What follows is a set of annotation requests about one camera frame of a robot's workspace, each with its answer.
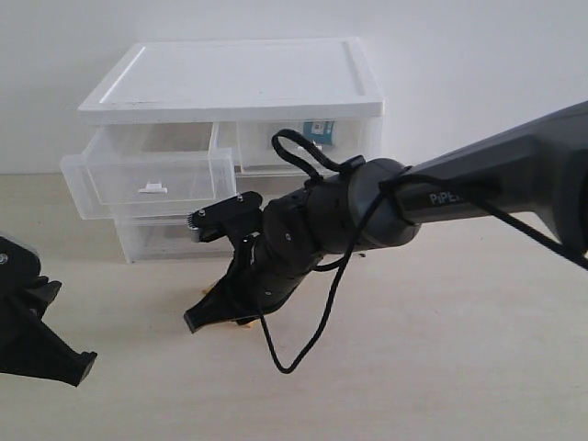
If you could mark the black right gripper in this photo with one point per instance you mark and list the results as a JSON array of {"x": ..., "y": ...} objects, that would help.
[{"x": 259, "y": 281}]

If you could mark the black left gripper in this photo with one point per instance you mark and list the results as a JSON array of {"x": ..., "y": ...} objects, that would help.
[{"x": 29, "y": 348}]

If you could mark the yellow cheese wedge toy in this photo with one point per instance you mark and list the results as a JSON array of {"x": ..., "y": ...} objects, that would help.
[{"x": 209, "y": 290}]

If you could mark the white pill bottle teal label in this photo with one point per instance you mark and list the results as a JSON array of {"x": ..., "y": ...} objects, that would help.
[{"x": 322, "y": 132}]

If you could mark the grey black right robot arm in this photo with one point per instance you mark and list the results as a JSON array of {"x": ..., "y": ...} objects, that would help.
[{"x": 532, "y": 177}]

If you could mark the bottom wide clear drawer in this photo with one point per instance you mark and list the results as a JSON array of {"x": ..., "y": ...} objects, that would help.
[{"x": 164, "y": 238}]

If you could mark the wide clear drawer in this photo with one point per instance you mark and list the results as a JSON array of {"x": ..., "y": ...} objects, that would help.
[
  {"x": 266, "y": 184},
  {"x": 164, "y": 238}
]

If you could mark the middle wide clear drawer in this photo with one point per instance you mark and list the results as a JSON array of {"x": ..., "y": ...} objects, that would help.
[{"x": 266, "y": 184}]

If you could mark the white plastic drawer cabinet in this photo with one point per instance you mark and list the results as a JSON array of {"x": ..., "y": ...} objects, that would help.
[{"x": 252, "y": 88}]

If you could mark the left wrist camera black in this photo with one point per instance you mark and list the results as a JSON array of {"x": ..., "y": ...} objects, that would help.
[{"x": 20, "y": 265}]

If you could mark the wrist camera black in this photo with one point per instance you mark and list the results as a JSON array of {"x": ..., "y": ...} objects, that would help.
[
  {"x": 239, "y": 219},
  {"x": 20, "y": 265}
]

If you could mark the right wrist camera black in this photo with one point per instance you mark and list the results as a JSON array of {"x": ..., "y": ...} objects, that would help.
[{"x": 239, "y": 219}]

